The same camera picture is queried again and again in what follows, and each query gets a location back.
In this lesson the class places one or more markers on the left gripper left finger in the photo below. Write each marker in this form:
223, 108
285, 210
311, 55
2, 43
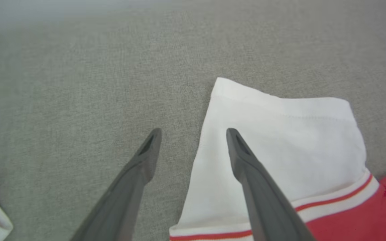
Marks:
126, 201

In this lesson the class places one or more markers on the red Bulls jersey white sleeves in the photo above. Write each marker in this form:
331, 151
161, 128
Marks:
280, 140

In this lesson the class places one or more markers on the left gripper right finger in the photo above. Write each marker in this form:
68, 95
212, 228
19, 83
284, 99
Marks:
266, 201

